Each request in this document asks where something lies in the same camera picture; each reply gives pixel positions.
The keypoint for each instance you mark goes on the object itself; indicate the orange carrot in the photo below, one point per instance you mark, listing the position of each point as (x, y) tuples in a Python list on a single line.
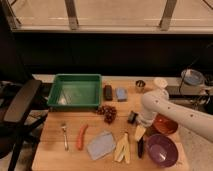
[(80, 137)]

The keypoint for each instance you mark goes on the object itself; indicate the green plastic tray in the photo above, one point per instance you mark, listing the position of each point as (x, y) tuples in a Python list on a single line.
[(75, 91)]

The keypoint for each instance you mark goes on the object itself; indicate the small metal cup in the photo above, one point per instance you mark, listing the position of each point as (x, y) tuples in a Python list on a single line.
[(140, 85)]

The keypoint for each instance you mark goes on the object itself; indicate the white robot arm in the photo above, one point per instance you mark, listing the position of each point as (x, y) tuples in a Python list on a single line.
[(157, 102)]

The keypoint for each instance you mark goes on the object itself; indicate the black office chair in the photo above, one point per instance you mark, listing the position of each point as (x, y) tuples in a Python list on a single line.
[(13, 130)]

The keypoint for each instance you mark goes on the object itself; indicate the silver fork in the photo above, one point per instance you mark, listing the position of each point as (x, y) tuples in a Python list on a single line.
[(64, 130)]

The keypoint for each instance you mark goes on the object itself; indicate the purple bowl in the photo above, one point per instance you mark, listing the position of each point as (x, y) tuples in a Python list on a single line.
[(162, 150)]

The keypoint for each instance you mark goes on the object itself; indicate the red orange bowl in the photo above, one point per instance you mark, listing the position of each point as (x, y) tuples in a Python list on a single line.
[(164, 125)]

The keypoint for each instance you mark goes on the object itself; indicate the blue sponge block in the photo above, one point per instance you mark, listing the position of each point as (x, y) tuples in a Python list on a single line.
[(121, 94)]

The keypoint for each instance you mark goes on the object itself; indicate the white lidded jar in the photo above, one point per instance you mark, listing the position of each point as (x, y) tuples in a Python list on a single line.
[(160, 83)]

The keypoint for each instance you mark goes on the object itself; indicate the yellow banana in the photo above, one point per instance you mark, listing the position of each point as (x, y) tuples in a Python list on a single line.
[(122, 151)]

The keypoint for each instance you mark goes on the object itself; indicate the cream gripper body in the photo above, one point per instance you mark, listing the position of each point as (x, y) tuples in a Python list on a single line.
[(139, 132)]

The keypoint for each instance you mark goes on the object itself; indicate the bunch of dark grapes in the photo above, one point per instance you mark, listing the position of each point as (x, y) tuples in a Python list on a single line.
[(109, 113)]

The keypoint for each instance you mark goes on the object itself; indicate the grey blue cloth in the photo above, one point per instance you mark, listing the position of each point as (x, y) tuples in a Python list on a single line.
[(101, 145)]

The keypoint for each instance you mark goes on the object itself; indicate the blue plate in background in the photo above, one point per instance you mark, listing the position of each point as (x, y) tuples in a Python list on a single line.
[(192, 77)]

